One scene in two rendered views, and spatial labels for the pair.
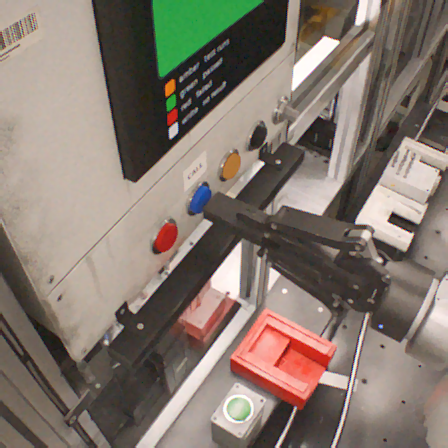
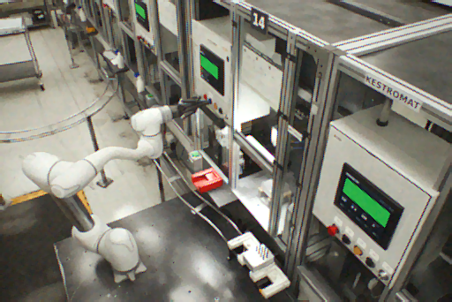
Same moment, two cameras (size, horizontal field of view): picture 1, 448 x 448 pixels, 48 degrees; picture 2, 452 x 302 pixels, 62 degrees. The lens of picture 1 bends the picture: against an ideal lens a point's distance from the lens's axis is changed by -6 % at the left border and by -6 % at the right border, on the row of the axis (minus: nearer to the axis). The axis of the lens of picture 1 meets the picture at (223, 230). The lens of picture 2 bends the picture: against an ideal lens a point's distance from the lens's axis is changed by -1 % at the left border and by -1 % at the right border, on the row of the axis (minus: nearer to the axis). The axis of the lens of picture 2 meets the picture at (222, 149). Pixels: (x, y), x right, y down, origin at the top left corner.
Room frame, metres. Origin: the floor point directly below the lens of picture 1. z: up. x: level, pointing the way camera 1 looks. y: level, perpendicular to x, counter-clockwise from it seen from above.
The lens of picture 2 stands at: (1.30, -1.61, 2.53)
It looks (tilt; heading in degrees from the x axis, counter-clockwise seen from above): 38 degrees down; 117
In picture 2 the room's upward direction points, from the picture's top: straight up
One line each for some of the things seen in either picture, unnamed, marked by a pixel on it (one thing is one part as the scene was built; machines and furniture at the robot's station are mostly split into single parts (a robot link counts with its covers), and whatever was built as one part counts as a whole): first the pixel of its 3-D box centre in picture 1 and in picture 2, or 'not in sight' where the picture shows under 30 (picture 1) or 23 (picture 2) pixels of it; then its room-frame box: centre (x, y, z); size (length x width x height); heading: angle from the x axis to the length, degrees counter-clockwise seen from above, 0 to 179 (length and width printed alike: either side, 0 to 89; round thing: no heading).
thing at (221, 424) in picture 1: (233, 417); (196, 161); (0.29, -0.02, 0.97); 0.08 x 0.08 x 0.12; 57
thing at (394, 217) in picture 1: (403, 195); (257, 265); (0.92, -0.48, 0.84); 0.36 x 0.14 x 0.10; 147
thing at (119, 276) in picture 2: not in sight; (126, 265); (0.23, -0.72, 0.71); 0.22 x 0.18 x 0.06; 147
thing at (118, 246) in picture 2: not in sight; (120, 246); (0.21, -0.71, 0.85); 0.18 x 0.16 x 0.22; 1
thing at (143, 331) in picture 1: (216, 234); (207, 110); (0.37, 0.01, 1.37); 0.36 x 0.04 x 0.04; 147
